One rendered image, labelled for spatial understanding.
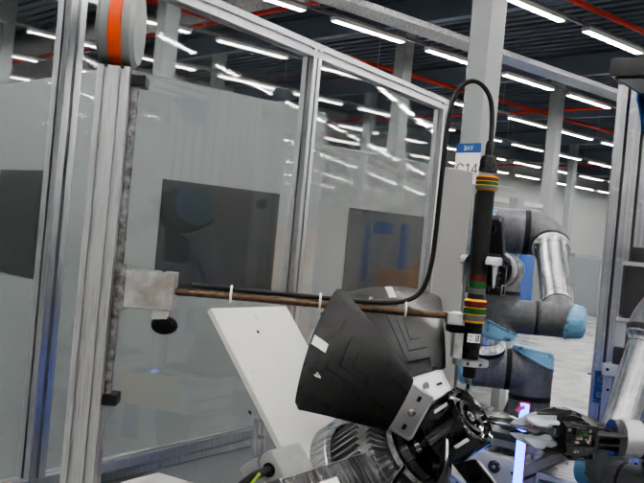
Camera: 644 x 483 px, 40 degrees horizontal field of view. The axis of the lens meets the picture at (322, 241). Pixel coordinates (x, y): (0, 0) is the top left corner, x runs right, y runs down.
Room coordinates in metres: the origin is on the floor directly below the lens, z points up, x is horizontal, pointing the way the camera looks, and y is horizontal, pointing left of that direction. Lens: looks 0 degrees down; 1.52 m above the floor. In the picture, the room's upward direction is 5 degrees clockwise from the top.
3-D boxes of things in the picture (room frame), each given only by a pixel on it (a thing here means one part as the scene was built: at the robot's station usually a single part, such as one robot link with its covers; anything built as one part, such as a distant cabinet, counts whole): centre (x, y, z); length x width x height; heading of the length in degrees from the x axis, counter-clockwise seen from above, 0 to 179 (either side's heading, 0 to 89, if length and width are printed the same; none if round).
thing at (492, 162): (1.72, -0.31, 1.50); 0.04 x 0.04 x 0.46
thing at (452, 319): (1.72, -0.30, 1.35); 0.09 x 0.07 x 0.10; 93
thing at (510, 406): (2.49, -0.62, 1.09); 0.15 x 0.15 x 0.10
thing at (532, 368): (2.49, -0.61, 1.20); 0.13 x 0.12 x 0.14; 82
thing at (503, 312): (1.98, -0.43, 1.38); 0.11 x 0.08 x 0.11; 82
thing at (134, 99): (1.69, 0.37, 1.48); 0.05 x 0.03 x 0.62; 3
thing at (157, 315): (1.69, 0.28, 1.33); 0.05 x 0.04 x 0.05; 93
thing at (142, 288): (1.69, 0.32, 1.39); 0.10 x 0.07 x 0.08; 93
